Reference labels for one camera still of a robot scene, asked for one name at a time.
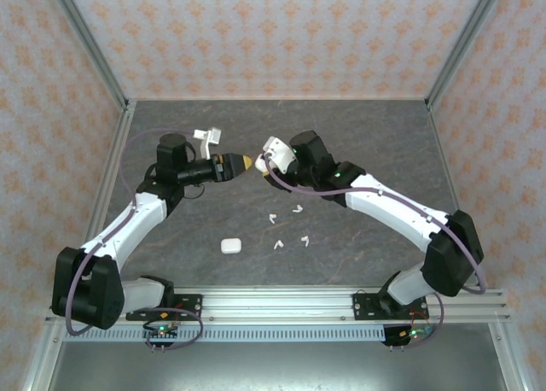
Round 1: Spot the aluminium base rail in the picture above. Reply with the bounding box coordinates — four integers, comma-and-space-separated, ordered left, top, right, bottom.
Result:
44, 284, 512, 324

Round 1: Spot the grey slotted cable duct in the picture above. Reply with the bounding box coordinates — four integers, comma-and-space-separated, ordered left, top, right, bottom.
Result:
63, 322, 387, 343

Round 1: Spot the aluminium table edge rail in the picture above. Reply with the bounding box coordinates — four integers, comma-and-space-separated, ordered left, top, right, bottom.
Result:
425, 98, 532, 391
20, 100, 137, 391

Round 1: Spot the grey metal sheet panel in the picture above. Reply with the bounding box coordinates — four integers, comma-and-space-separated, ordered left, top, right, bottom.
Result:
46, 339, 513, 391

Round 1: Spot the aluminium frame post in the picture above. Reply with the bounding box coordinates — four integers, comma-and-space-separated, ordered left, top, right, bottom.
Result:
426, 0, 512, 109
44, 0, 131, 110

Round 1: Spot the small circuit board with LEDs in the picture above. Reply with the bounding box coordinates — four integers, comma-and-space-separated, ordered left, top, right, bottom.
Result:
383, 322, 436, 349
142, 320, 180, 349

